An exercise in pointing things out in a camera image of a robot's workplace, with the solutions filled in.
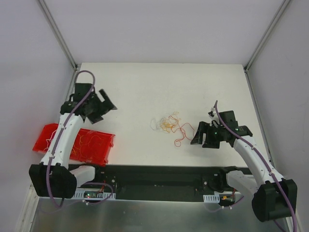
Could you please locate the right white cable duct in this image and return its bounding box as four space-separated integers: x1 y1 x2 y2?
203 194 220 203

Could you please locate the right aluminium frame post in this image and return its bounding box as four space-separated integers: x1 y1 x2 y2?
244 0 293 73

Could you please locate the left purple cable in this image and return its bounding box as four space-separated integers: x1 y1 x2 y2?
47 70 114 209

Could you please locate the aluminium frame post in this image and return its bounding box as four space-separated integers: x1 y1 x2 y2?
36 0 78 70
244 0 293 73

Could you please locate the left white cable duct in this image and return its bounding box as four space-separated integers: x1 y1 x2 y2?
71 190 116 201

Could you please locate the red plastic bin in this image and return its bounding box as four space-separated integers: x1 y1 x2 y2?
32 123 115 167

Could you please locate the left aluminium frame post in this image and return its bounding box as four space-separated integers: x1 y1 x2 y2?
36 0 78 70

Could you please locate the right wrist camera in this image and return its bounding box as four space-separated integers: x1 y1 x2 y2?
208 107 219 121

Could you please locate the yellow wire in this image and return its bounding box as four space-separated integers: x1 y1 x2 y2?
71 134 108 161

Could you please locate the white cable duct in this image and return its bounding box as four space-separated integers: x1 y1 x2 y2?
71 190 116 201
203 194 220 203

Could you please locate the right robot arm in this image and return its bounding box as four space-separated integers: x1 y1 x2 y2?
191 108 297 222

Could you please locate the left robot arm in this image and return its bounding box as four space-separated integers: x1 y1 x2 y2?
28 83 117 199

